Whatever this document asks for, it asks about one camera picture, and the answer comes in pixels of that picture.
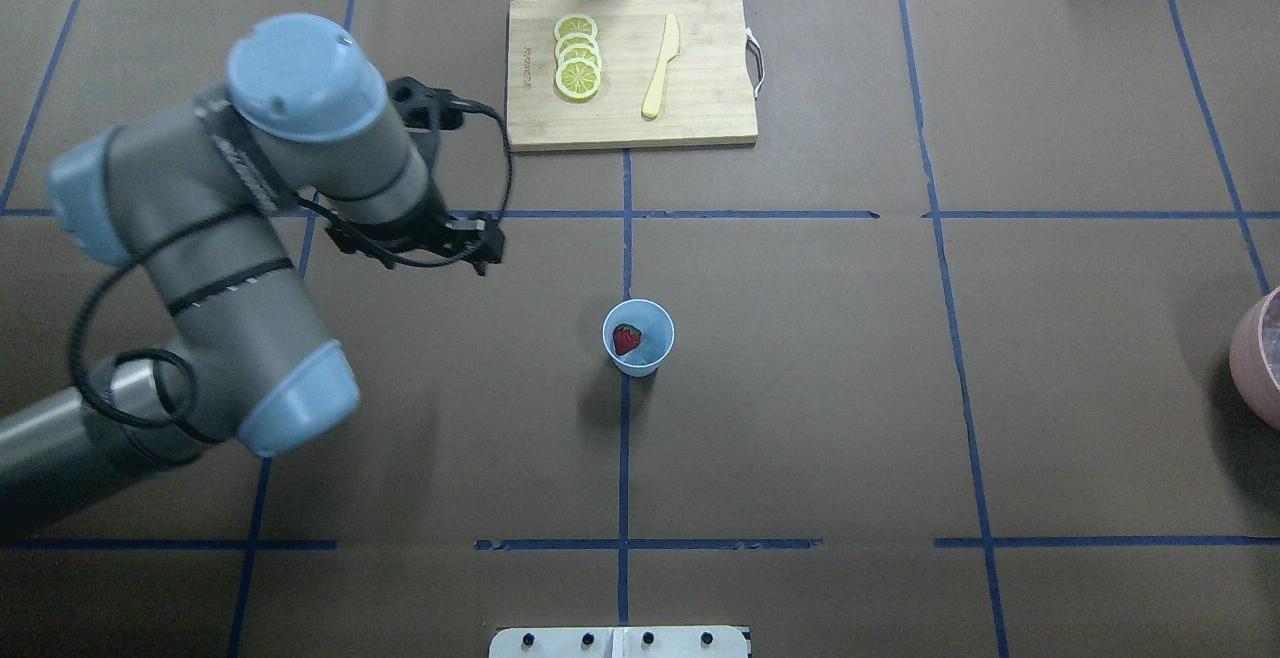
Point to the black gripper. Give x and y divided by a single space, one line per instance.
432 229

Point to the red strawberry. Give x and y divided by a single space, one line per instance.
626 338

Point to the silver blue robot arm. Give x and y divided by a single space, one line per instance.
204 331

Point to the light blue plastic cup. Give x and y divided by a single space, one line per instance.
659 336

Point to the lemon slice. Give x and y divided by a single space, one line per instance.
574 39
576 24
578 82
580 60

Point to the wooden cutting board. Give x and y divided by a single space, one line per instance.
710 98

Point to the yellow plastic knife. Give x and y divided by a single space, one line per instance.
655 93

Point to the pink bowl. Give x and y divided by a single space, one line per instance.
1254 358

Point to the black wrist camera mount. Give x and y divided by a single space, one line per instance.
425 108

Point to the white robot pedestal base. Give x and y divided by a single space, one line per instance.
623 641

